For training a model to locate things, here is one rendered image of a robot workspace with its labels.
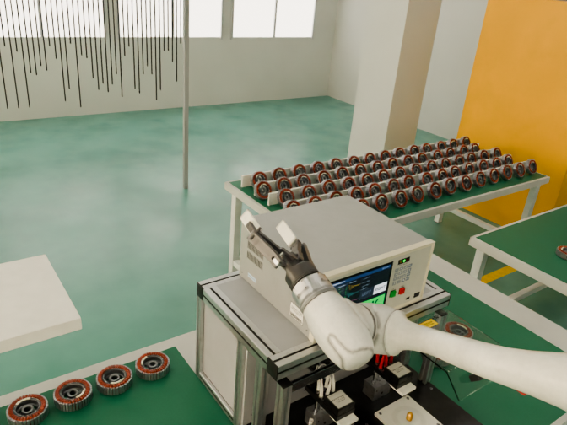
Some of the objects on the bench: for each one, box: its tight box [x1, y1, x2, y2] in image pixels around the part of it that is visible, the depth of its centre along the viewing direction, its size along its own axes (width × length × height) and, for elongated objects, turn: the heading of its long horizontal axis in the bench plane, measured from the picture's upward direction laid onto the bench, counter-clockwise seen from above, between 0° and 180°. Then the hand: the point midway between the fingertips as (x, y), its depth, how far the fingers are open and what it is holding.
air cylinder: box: [363, 374, 391, 401], centre depth 173 cm, size 5×8×6 cm
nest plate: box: [375, 395, 442, 425], centre depth 164 cm, size 15×15×1 cm
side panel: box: [196, 294, 246, 425], centre depth 162 cm, size 28×3×32 cm, turn 25°
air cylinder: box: [305, 403, 333, 425], centre depth 160 cm, size 5×8×6 cm
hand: (264, 222), depth 129 cm, fingers open, 13 cm apart
